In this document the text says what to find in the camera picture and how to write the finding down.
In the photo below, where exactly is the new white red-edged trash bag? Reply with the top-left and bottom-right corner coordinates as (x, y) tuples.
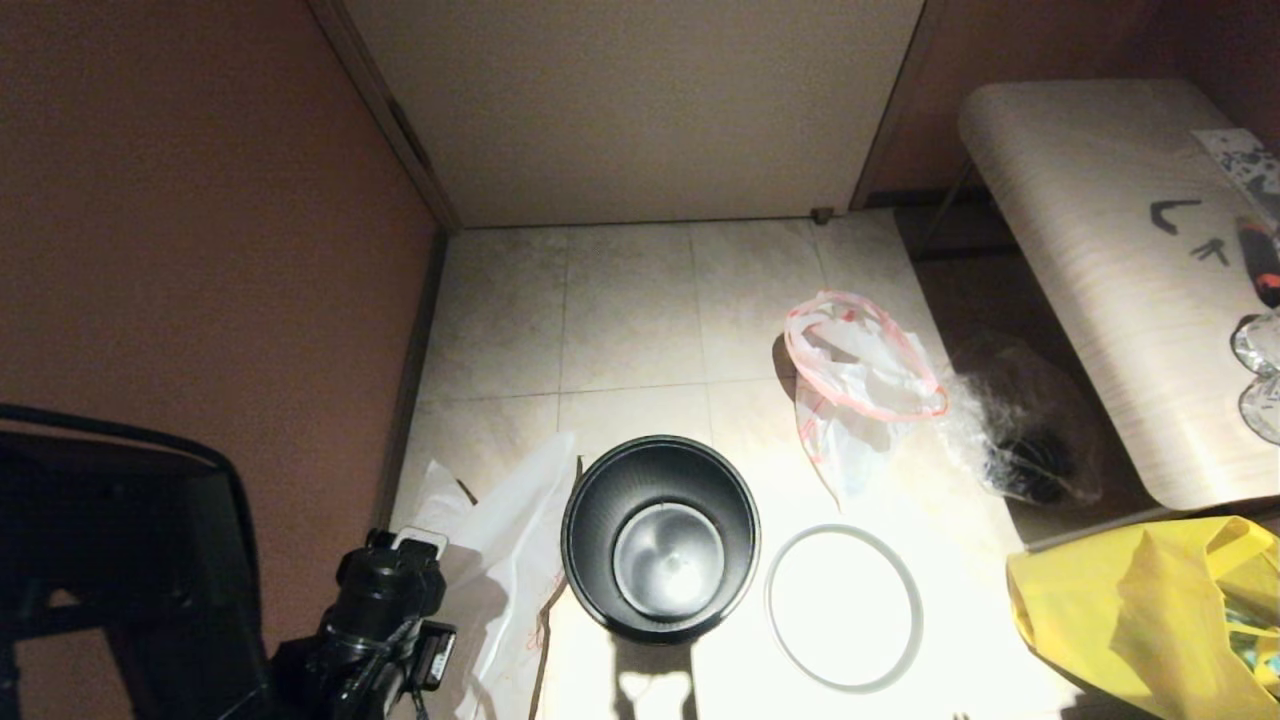
(400, 432), (581, 720)

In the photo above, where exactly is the grey bin rim ring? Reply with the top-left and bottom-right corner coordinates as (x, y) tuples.
(766, 525), (923, 693)

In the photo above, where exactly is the used white red-drawstring trash bag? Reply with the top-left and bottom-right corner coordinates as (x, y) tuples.
(783, 290), (949, 501)

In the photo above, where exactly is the black round trash bin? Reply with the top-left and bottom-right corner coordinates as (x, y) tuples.
(560, 435), (761, 646)

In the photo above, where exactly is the yellow plastic bag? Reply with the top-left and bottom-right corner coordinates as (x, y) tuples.
(1005, 517), (1280, 720)

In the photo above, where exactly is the white door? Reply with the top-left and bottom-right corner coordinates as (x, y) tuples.
(345, 0), (926, 229)

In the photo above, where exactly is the light wood table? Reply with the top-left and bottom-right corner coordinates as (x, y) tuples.
(958, 80), (1280, 511)

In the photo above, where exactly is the green patterned packet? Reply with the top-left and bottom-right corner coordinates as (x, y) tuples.
(1222, 590), (1280, 701)

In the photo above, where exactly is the clear glass cup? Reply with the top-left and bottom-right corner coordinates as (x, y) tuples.
(1232, 312), (1280, 379)
(1238, 380), (1280, 448)

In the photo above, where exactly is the black and red tool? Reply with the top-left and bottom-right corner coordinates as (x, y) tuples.
(1237, 216), (1280, 309)

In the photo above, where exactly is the white patterned paper sheet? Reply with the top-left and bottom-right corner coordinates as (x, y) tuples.
(1195, 128), (1280, 201)

